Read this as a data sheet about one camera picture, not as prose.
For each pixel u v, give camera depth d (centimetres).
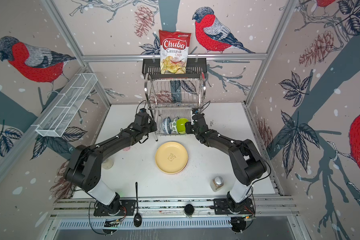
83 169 45
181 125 97
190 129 83
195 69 95
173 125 92
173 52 83
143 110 83
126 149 63
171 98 123
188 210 65
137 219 70
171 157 89
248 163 47
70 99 81
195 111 82
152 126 83
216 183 72
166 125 90
